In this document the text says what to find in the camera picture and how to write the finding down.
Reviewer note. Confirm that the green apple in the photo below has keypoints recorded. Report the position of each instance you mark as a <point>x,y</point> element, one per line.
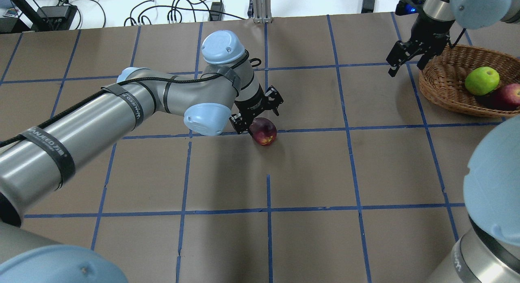
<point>482,81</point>

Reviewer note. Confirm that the black power adapter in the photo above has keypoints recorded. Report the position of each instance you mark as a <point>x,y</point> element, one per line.
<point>58,17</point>

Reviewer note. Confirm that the wicker basket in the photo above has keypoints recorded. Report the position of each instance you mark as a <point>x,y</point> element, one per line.
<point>442,80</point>

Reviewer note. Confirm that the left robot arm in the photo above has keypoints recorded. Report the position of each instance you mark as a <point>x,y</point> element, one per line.
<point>43,158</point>

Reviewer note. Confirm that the aluminium frame post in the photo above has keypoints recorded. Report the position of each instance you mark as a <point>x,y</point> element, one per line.
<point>262,11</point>

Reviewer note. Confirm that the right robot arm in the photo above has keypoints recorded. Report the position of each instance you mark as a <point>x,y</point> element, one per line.
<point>489,251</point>

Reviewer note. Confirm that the dark red apple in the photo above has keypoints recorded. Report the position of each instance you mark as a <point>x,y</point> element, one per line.
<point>263,131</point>

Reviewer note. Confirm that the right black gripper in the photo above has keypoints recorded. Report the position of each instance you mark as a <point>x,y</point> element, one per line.
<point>429,32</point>

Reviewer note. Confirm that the black monitor stand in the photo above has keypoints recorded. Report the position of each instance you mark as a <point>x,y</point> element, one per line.
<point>38,24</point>

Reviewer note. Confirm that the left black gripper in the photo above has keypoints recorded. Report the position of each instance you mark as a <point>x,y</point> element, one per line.
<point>249,102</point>

